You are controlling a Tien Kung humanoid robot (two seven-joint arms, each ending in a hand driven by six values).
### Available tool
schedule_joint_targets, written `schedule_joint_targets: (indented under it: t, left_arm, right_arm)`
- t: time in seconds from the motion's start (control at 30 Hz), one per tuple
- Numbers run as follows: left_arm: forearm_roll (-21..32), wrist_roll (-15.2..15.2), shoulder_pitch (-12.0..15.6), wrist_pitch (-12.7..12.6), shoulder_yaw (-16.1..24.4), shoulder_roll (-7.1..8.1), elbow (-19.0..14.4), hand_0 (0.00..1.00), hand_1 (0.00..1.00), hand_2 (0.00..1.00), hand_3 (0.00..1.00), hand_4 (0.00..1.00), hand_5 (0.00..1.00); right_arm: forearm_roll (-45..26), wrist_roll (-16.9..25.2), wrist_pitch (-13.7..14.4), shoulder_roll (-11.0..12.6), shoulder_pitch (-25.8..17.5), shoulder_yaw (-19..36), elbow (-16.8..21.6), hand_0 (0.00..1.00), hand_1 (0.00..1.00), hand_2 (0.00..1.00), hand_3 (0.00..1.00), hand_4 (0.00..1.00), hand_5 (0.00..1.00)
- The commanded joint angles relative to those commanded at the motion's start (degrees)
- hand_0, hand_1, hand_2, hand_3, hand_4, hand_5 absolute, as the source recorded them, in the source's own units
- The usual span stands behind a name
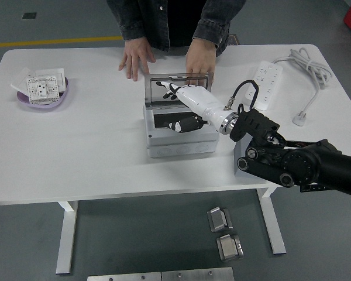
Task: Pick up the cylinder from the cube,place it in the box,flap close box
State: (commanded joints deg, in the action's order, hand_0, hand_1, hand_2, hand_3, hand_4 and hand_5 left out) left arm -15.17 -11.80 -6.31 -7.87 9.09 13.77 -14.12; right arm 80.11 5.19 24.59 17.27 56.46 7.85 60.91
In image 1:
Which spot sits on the grey metal plate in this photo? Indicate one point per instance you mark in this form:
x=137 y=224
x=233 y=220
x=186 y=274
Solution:
x=123 y=277
x=196 y=274

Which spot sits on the person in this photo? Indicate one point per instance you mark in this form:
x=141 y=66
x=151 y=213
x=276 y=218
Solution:
x=178 y=23

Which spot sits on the black floor sign orange text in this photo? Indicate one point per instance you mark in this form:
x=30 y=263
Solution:
x=234 y=40

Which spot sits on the person's left hand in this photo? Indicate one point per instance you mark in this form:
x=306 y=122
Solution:
x=200 y=55

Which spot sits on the person's right forearm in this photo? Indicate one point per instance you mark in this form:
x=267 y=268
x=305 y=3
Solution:
x=128 y=20

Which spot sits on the silver metal block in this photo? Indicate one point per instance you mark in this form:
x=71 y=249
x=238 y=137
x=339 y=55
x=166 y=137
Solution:
x=229 y=248
x=219 y=219

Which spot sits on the black table control panel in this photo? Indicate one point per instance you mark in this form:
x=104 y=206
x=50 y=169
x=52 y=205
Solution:
x=310 y=189

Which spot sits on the dark floor hatch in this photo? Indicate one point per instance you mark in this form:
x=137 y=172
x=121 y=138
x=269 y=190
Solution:
x=29 y=16

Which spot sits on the person's right hand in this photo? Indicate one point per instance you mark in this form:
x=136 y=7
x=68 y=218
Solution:
x=137 y=55

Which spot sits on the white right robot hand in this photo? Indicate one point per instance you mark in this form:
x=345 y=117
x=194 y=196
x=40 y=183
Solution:
x=199 y=99

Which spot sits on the grey cube with round hole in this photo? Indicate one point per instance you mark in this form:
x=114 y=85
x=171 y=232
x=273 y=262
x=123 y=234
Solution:
x=241 y=147

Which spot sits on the white socket module with holes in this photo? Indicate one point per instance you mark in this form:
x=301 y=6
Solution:
x=41 y=87

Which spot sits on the white power strip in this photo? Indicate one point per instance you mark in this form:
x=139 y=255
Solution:
x=266 y=79

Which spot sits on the person's left forearm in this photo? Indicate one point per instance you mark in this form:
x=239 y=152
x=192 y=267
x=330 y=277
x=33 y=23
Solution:
x=219 y=20

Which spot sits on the purple shallow bowl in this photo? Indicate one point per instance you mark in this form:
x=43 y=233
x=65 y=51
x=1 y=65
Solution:
x=46 y=106

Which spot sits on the white plain socket plate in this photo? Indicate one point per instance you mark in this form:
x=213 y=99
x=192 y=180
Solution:
x=20 y=79
x=61 y=73

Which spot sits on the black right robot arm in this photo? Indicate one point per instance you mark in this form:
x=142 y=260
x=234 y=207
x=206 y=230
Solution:
x=324 y=164

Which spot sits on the grey enclosure box clear lid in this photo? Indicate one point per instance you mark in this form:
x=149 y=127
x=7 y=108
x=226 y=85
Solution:
x=178 y=146

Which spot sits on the white table leg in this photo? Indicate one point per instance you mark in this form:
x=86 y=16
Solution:
x=65 y=234
x=276 y=234

